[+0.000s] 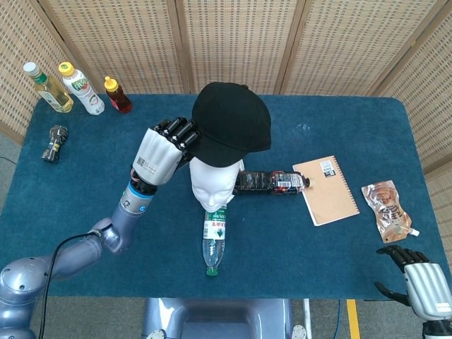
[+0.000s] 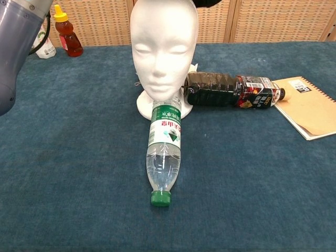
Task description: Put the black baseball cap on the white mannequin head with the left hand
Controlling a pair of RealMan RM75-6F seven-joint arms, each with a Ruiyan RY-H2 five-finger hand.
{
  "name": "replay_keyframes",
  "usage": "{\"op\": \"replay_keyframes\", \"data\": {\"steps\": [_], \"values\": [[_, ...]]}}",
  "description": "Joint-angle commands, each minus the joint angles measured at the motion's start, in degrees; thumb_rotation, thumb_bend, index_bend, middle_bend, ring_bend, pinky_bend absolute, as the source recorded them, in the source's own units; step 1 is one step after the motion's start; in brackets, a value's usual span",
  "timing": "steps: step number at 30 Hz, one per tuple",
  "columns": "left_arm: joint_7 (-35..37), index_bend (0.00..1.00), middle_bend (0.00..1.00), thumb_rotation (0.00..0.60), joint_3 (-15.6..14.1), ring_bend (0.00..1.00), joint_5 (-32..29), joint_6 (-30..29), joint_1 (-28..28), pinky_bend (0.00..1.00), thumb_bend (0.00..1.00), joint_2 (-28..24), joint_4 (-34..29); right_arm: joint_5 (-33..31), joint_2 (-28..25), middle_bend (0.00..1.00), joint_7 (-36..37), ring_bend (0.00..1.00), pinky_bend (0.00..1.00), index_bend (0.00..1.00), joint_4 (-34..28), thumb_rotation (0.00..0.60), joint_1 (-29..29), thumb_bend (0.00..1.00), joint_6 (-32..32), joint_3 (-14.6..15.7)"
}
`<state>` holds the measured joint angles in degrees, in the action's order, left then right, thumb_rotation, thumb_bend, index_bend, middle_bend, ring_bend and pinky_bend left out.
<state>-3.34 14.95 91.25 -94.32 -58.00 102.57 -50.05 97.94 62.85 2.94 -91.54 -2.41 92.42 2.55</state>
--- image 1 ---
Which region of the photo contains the yellow oil bottle white cap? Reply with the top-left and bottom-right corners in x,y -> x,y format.
23,61 -> 75,114

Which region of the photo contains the brown spiral notebook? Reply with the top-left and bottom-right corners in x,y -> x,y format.
292,155 -> 361,227

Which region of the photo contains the red honey bottle yellow cap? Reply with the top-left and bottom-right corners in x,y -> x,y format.
104,76 -> 133,114

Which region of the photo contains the clear water bottle green cap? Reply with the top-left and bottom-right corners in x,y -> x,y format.
201,208 -> 227,276

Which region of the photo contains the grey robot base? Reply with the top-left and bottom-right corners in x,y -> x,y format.
141,297 -> 295,339

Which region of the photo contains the dark drink bottle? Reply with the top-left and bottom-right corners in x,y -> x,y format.
232,169 -> 316,196

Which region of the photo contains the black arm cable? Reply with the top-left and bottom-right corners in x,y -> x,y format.
37,230 -> 104,339

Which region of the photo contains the brown drink pouch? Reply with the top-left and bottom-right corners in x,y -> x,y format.
360,180 -> 421,244

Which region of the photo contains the black baseball cap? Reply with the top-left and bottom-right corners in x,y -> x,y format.
191,81 -> 272,167

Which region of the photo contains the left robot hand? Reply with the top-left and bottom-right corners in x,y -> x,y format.
132,117 -> 202,185

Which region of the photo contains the white mannequin head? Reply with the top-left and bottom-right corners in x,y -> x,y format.
189,157 -> 246,214

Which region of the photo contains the blue cable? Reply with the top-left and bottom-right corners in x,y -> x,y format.
335,299 -> 344,339

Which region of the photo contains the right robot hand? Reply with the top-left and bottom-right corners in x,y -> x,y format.
374,245 -> 452,321

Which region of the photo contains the yellow floor tape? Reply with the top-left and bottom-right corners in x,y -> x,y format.
346,299 -> 362,339

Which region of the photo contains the bamboo folding screen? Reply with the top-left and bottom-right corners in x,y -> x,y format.
0,0 -> 452,255

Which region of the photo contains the blue table cloth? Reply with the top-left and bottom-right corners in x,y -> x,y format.
0,93 -> 452,302

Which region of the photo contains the white table leg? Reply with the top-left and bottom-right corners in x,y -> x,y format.
302,298 -> 314,339

